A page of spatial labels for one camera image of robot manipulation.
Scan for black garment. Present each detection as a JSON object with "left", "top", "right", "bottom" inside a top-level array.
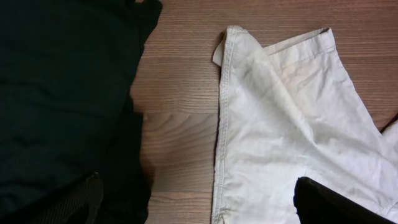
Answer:
[{"left": 1, "top": 0, "right": 162, "bottom": 223}]

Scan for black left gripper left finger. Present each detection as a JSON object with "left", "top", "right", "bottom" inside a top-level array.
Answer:
[{"left": 29, "top": 172, "right": 103, "bottom": 224}]

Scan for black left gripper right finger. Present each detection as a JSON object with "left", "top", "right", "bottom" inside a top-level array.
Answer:
[{"left": 294, "top": 177, "right": 394, "bottom": 224}]

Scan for beige khaki shorts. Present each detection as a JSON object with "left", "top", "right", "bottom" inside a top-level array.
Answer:
[{"left": 211, "top": 26, "right": 397, "bottom": 223}]

